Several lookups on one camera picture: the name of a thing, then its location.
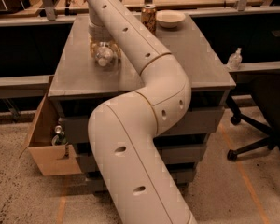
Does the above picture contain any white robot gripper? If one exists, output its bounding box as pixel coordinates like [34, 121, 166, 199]
[89, 20, 121, 60]

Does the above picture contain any clear plastic water bottle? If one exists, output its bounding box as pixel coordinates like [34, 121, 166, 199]
[94, 42, 114, 67]

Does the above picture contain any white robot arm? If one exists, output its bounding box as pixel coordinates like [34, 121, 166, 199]
[86, 0, 197, 224]

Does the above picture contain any clear sanitizer pump bottle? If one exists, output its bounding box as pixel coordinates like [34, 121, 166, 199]
[227, 48, 242, 70]

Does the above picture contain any gold drink can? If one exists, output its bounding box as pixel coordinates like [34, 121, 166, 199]
[141, 4, 157, 35]

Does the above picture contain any can inside cardboard box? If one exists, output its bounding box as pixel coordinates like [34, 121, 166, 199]
[51, 125, 67, 146]

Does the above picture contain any top grey drawer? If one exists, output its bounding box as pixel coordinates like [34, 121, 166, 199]
[59, 106, 224, 144]

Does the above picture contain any grey drawer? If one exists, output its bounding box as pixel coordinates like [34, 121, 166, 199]
[59, 106, 224, 144]
[86, 169, 196, 192]
[74, 141, 206, 173]

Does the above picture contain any open cardboard box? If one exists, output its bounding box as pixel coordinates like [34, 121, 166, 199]
[19, 75, 83, 177]

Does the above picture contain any middle grey drawer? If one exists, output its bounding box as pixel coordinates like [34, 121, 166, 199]
[74, 141, 206, 173]

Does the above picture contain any bottom grey drawer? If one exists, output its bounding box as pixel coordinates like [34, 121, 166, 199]
[86, 169, 196, 192]

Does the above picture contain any black office chair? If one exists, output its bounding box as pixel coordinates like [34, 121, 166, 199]
[226, 74, 280, 161]

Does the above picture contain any grey metal rail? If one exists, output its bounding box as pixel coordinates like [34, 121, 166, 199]
[0, 75, 53, 99]

